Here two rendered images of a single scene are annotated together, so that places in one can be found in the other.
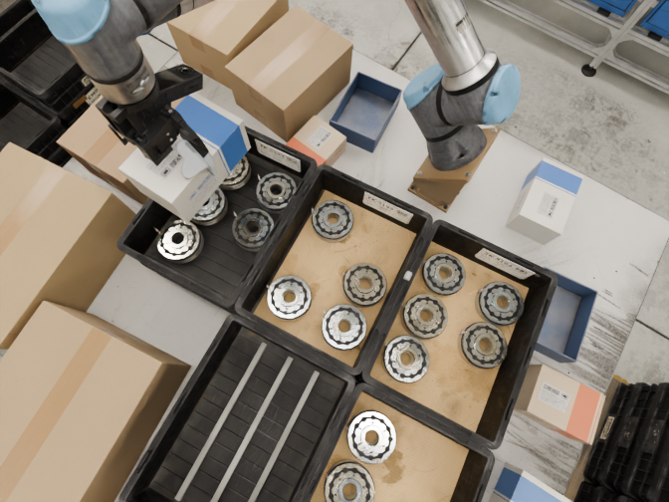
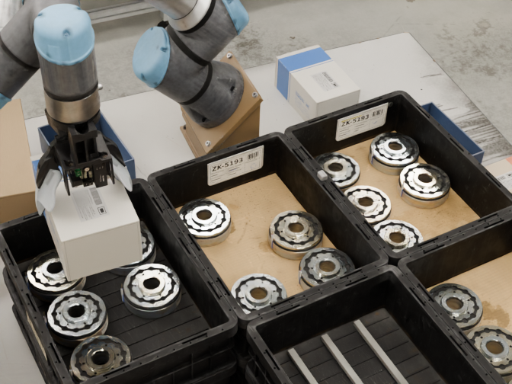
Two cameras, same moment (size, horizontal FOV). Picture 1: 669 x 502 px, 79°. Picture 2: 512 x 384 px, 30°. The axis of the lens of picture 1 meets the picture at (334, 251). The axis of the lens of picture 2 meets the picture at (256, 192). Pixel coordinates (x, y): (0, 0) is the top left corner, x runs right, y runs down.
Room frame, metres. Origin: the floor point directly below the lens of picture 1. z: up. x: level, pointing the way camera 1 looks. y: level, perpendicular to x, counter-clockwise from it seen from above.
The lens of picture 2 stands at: (-0.49, 0.96, 2.17)
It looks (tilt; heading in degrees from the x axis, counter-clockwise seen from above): 44 degrees down; 308
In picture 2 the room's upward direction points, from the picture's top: 2 degrees clockwise
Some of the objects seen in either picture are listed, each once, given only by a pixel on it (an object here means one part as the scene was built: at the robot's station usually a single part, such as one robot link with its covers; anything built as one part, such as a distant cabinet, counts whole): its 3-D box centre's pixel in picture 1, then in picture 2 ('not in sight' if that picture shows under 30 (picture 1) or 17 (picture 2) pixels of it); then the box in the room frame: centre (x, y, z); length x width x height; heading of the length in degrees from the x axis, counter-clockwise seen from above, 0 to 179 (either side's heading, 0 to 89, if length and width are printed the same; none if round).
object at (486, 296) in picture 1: (502, 302); (395, 148); (0.21, -0.40, 0.86); 0.10 x 0.10 x 0.01
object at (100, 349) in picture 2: (177, 238); (100, 358); (0.29, 0.37, 0.86); 0.05 x 0.05 x 0.01
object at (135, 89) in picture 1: (123, 75); (75, 97); (0.36, 0.30, 1.34); 0.08 x 0.08 x 0.05
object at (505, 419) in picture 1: (462, 325); (398, 171); (0.14, -0.29, 0.92); 0.40 x 0.30 x 0.02; 158
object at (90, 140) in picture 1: (140, 136); not in sight; (0.60, 0.57, 0.78); 0.30 x 0.22 x 0.16; 154
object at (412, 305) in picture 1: (425, 315); (365, 204); (0.16, -0.22, 0.86); 0.10 x 0.10 x 0.01
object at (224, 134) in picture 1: (189, 156); (85, 207); (0.38, 0.29, 1.10); 0.20 x 0.12 x 0.09; 152
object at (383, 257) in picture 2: (337, 262); (263, 221); (0.25, -0.01, 0.92); 0.40 x 0.30 x 0.02; 158
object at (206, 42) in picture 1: (233, 27); not in sight; (1.02, 0.38, 0.78); 0.30 x 0.22 x 0.16; 153
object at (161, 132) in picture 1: (144, 116); (80, 144); (0.35, 0.30, 1.25); 0.09 x 0.08 x 0.12; 152
